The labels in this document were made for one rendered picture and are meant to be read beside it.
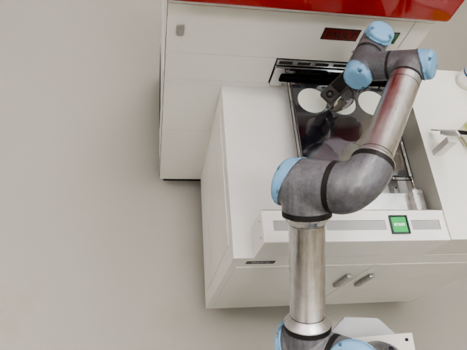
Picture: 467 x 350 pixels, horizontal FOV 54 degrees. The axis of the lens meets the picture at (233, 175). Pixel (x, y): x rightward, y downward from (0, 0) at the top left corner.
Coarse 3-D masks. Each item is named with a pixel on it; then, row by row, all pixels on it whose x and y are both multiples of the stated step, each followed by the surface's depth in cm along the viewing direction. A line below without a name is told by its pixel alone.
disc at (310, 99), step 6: (306, 90) 156; (312, 90) 157; (300, 96) 155; (306, 96) 155; (312, 96) 156; (318, 96) 156; (300, 102) 153; (306, 102) 154; (312, 102) 154; (318, 102) 155; (324, 102) 155; (306, 108) 153; (312, 108) 153; (318, 108) 154; (324, 108) 154
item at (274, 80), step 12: (276, 72) 155; (288, 72) 156; (300, 72) 156; (312, 72) 157; (324, 72) 157; (336, 72) 157; (276, 84) 161; (300, 84) 162; (312, 84) 162; (324, 84) 163; (372, 84) 166; (384, 84) 167
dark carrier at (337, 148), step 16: (304, 112) 152; (320, 112) 153; (336, 112) 154; (352, 112) 155; (304, 128) 149; (320, 128) 150; (336, 128) 151; (352, 128) 152; (304, 144) 146; (320, 144) 147; (336, 144) 148; (352, 144) 149; (336, 160) 145; (400, 160) 149
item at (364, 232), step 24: (264, 216) 126; (336, 216) 129; (360, 216) 130; (384, 216) 132; (408, 216) 133; (432, 216) 134; (264, 240) 122; (336, 240) 126; (360, 240) 127; (384, 240) 128; (408, 240) 130; (432, 240) 131
